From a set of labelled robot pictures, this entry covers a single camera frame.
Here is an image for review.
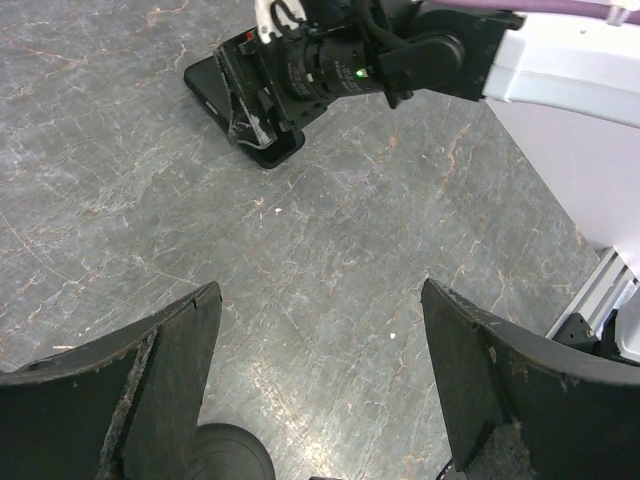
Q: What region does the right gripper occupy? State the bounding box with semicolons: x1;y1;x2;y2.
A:
215;29;330;150

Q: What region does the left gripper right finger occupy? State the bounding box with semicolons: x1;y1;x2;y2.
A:
421;278;639;479

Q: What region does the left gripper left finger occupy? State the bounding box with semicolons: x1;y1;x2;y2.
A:
1;282;222;479

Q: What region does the black smartphone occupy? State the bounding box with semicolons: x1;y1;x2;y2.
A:
184;56;305;169

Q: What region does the black phone stand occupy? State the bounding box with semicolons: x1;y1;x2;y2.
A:
184;423;276;480

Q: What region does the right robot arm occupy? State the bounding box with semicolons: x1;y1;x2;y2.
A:
203;1;639;150

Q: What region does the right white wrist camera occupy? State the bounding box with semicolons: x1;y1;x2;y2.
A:
254;0;307;44

